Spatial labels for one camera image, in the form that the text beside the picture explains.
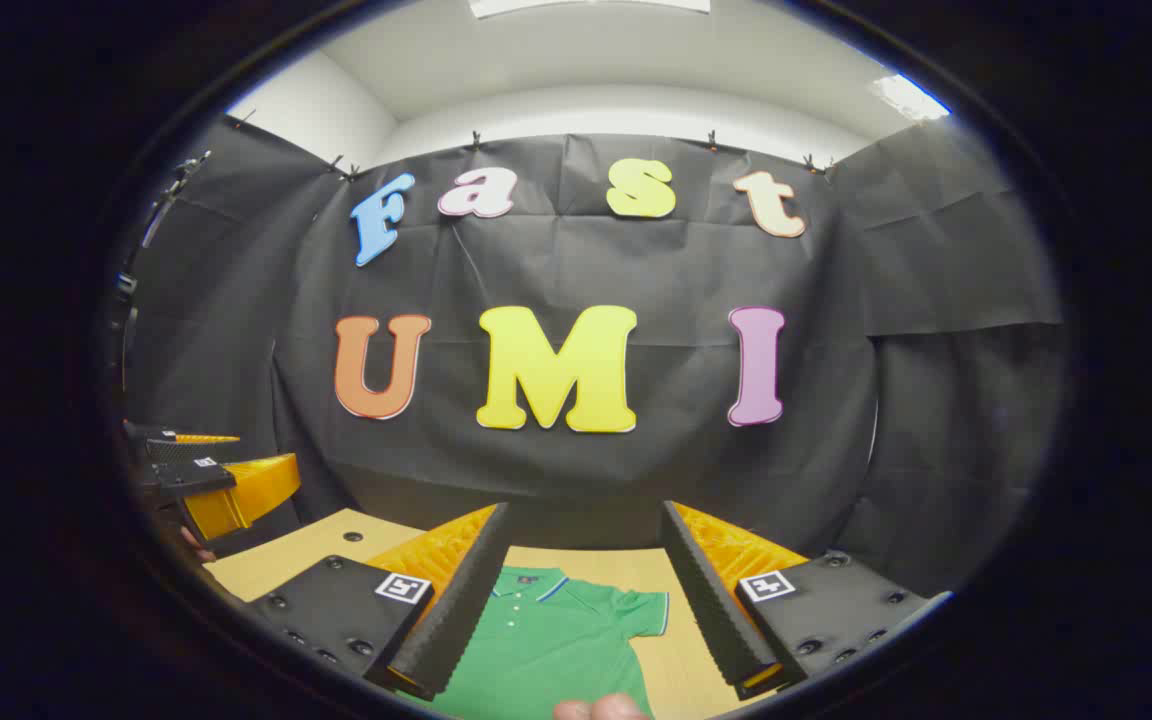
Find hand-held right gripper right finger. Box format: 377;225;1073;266
660;500;954;701

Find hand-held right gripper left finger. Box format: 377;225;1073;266
244;502;513;701

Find green T-shirt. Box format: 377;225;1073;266
426;565;670;720

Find black backdrop cloth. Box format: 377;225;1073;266
121;115;1067;601

